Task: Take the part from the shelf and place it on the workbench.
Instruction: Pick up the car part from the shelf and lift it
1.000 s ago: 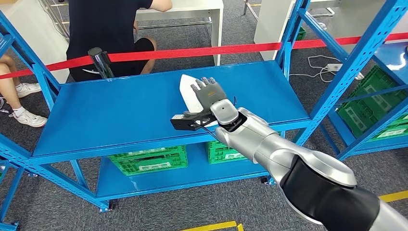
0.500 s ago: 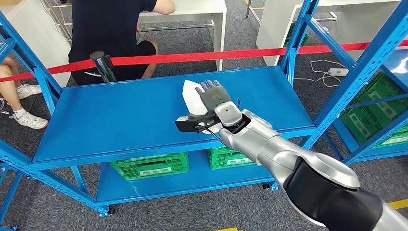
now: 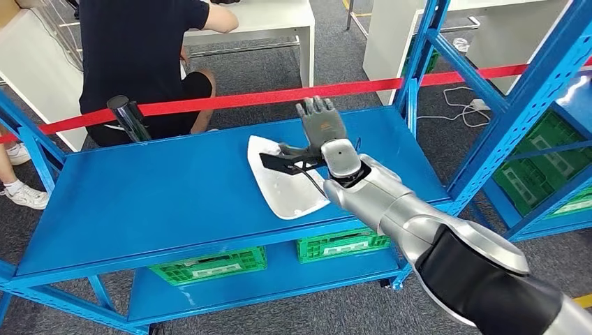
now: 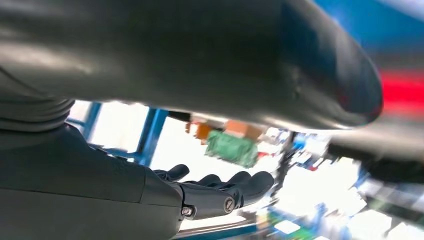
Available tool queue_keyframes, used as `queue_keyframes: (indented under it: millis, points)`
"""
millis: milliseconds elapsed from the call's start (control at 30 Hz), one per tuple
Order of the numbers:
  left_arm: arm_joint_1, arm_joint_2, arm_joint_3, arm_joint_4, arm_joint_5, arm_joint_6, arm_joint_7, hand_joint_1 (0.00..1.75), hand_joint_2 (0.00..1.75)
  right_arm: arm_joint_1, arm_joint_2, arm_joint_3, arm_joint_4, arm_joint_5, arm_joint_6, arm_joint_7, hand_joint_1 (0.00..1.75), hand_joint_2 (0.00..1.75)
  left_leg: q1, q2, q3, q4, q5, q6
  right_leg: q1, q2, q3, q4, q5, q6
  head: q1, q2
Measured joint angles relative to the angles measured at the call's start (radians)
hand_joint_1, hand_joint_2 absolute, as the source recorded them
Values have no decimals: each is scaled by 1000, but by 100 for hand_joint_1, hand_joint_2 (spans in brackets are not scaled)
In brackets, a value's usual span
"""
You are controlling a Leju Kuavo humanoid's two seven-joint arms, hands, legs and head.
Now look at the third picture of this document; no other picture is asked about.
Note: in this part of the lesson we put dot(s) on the white crumpled bag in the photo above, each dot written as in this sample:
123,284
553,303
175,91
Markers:
460,45

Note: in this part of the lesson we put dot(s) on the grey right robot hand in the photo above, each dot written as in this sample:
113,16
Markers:
323,127

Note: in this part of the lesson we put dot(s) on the white power strip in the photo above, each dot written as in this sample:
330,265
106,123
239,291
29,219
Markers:
481,104

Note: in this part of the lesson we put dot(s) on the yellow floor tape square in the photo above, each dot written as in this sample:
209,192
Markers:
582,300

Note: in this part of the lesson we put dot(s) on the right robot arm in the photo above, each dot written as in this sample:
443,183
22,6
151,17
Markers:
416,212

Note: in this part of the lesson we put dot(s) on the blue metal shelf rack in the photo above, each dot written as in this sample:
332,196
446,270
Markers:
185,194
578,115

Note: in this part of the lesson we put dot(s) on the white desk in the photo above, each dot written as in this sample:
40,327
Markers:
37,69
384,46
268,18

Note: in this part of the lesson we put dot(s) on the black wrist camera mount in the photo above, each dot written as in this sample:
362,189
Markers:
277,162

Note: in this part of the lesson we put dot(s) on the white curved plastic part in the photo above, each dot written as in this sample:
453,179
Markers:
286,199

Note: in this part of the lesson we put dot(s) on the red barrier tape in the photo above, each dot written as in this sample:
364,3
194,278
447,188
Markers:
231,99

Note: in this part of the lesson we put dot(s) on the black stanchion post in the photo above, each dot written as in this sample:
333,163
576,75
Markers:
127,115

